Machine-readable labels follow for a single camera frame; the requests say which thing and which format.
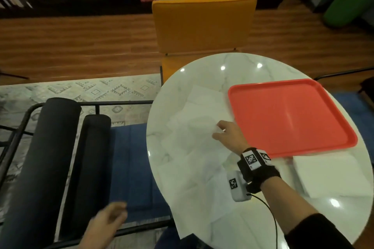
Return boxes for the person's legs in blue jeans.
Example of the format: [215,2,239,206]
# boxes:
[154,227,211,249]

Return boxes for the pile of white paper napkins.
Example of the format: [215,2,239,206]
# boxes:
[157,84,237,240]

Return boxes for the black camera cable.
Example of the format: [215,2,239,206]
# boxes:
[250,193,279,249]

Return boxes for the yellow upholstered chair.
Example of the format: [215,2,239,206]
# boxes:
[151,0,258,84]

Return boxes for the person's right hand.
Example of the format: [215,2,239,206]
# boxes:
[212,120,251,156]

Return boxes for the black marker wrist strap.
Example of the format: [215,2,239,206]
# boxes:
[237,147,282,195]

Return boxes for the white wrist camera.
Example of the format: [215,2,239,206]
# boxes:
[227,170,252,203]

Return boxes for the red plastic tray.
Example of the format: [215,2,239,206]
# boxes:
[228,79,358,159]

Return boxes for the person's right forearm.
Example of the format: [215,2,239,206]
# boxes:
[260,175,354,249]

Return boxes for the blue chair with black bolsters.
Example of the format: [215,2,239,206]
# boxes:
[0,97,176,249]
[314,66,374,165]

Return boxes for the person's left hand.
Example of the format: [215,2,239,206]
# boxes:
[78,201,128,249]

